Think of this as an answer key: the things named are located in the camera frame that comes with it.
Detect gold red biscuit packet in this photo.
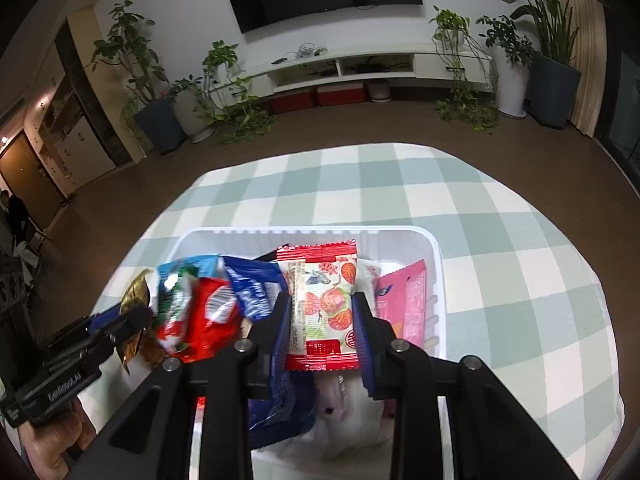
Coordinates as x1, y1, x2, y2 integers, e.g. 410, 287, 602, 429
116, 269, 164, 374

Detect pink snack bar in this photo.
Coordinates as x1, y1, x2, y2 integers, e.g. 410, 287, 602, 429
375, 260, 426, 347

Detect dark blue snack packet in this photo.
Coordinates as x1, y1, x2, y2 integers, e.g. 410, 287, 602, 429
224, 256, 316, 450

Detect white long snack packet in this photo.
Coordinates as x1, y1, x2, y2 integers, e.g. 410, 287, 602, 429
354, 258, 381, 311

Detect red snack bag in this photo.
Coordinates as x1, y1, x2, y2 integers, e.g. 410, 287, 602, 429
177, 278, 242, 363

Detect strawberry white red packet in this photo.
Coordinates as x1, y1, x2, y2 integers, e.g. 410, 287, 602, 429
277, 240, 358, 372

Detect pale pink long packet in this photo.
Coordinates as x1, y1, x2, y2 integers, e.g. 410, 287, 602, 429
310, 370, 394, 460

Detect green candy packet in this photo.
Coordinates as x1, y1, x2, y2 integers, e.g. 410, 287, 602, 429
154, 269, 198, 354

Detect light blue snack bag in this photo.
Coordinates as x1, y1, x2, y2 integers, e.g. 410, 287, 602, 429
157, 254, 220, 284

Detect person's left hand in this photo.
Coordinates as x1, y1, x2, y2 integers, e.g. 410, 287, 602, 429
18, 399, 96, 480

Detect white plastic tray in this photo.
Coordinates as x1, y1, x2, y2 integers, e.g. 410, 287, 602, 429
96, 226, 446, 479

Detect checkered green white tablecloth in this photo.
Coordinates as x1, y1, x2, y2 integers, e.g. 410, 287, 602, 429
96, 143, 625, 479

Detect trailing vine plant left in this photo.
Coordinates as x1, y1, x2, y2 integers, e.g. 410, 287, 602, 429
195, 40, 274, 144

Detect trailing vine plant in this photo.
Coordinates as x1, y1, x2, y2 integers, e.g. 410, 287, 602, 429
431, 6, 499, 132
195, 40, 274, 144

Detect plant in white ribbed pot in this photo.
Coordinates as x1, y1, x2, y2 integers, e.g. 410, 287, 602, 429
168, 77, 214, 144

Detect red storage box right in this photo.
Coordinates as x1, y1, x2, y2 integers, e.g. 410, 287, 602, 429
317, 81, 367, 106

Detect red storage box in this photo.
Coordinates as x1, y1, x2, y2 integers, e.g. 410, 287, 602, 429
317, 81, 367, 106
269, 88, 314, 114

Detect small white pot under console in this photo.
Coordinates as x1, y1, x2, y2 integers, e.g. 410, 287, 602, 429
367, 79, 392, 103

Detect red storage box left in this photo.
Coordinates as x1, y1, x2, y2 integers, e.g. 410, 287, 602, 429
269, 88, 314, 114

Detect trailing vine plant right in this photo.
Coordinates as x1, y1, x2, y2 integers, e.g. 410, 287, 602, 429
431, 6, 499, 132

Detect tall plant dark pot left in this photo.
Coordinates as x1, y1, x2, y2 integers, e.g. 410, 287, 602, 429
90, 0, 186, 155

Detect white tv console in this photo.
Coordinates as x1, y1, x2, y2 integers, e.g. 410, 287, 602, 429
219, 49, 497, 109

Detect beige curtain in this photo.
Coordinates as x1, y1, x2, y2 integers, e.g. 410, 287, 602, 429
570, 0, 606, 138

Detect large leaf plant dark pot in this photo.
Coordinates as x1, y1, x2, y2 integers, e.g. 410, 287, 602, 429
502, 0, 603, 129

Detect plant in white pot right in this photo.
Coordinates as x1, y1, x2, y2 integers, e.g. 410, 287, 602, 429
476, 15, 535, 119

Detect white wall cabinet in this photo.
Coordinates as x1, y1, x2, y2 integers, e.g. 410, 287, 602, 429
24, 6, 146, 195

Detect cables on console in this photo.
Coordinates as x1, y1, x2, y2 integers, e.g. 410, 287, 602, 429
270, 43, 329, 65

